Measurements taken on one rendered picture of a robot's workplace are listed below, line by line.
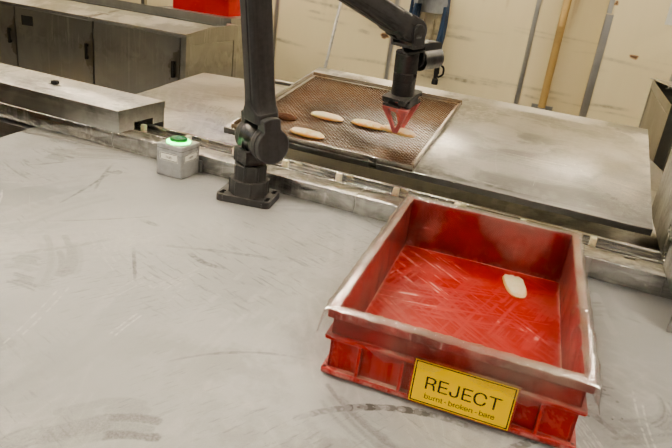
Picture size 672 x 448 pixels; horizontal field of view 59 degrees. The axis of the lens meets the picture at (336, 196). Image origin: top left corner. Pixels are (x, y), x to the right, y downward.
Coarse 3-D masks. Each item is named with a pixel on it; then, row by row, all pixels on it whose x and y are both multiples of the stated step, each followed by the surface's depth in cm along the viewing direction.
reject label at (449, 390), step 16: (416, 368) 71; (416, 384) 72; (432, 384) 71; (448, 384) 71; (464, 384) 70; (416, 400) 73; (432, 400) 72; (448, 400) 71; (464, 400) 71; (480, 400) 70; (496, 400) 69; (512, 400) 68; (464, 416) 71; (480, 416) 70; (496, 416) 70
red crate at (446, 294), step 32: (416, 256) 112; (448, 256) 114; (384, 288) 99; (416, 288) 101; (448, 288) 102; (480, 288) 104; (544, 288) 106; (416, 320) 91; (448, 320) 92; (480, 320) 94; (512, 320) 95; (544, 320) 96; (352, 352) 75; (512, 352) 86; (544, 352) 87; (384, 384) 74; (512, 416) 69; (544, 416) 69; (576, 416) 68
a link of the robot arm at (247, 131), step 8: (248, 128) 125; (256, 128) 124; (240, 136) 127; (248, 136) 124; (240, 144) 127; (248, 144) 124; (240, 152) 126; (248, 152) 124; (240, 160) 126; (248, 160) 125; (256, 160) 126
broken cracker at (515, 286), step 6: (504, 276) 107; (510, 276) 107; (516, 276) 107; (504, 282) 106; (510, 282) 105; (516, 282) 105; (522, 282) 106; (510, 288) 103; (516, 288) 103; (522, 288) 103; (510, 294) 103; (516, 294) 102; (522, 294) 102
